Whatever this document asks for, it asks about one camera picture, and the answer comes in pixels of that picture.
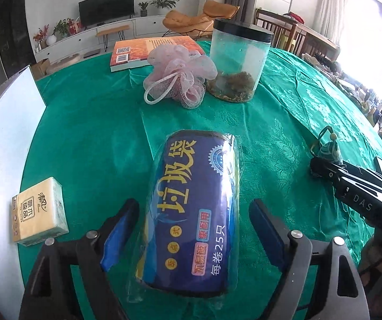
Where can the person's right hand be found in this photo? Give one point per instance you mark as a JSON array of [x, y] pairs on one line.
[[374, 260]]

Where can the large potted plant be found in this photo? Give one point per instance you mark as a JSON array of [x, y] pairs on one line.
[[164, 3]]

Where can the cardboard box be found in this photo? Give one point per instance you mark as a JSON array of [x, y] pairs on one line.
[[40, 68]]

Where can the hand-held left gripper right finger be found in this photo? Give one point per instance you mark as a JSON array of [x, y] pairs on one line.
[[267, 236]]

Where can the red flowers in white vase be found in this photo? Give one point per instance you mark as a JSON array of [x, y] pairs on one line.
[[45, 38]]

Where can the blue garbage bag roll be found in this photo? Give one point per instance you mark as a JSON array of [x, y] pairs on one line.
[[191, 206]]

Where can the bushy potted plant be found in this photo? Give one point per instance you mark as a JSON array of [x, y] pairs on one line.
[[62, 28]]

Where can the clear jar with black lid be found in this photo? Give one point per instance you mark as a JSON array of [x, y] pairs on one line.
[[237, 56]]

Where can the yellow tissue pack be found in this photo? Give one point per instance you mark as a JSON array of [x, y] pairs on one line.
[[37, 213]]

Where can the white foam board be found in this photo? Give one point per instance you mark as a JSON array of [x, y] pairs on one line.
[[0, 160]]

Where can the wooden chair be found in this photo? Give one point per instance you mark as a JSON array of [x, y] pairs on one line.
[[297, 36]]

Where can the cream window curtain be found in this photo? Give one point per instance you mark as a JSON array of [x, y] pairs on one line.
[[337, 3]]

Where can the small potted plant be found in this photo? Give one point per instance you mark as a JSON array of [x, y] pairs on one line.
[[143, 9]]

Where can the dark glass cabinet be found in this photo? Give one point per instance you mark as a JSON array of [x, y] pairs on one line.
[[14, 33]]

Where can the black television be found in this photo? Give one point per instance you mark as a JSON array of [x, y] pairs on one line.
[[107, 6]]

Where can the wooden bench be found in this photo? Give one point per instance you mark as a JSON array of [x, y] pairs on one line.
[[112, 29]]

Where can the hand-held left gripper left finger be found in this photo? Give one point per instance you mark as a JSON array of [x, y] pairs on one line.
[[117, 236]]

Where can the blue tassel ornament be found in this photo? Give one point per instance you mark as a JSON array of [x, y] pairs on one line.
[[329, 148]]

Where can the orange lounge chair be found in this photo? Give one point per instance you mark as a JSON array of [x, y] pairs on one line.
[[184, 20]]

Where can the white television cabinet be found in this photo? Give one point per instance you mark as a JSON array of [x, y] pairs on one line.
[[77, 40]]

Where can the pink bath sponge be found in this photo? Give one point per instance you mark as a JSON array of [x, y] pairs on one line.
[[181, 70]]

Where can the red gift box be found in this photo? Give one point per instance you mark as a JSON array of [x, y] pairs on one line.
[[75, 26]]

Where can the orange book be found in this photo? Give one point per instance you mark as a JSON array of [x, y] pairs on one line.
[[130, 51]]

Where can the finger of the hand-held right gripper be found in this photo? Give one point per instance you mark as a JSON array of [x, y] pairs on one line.
[[324, 170]]

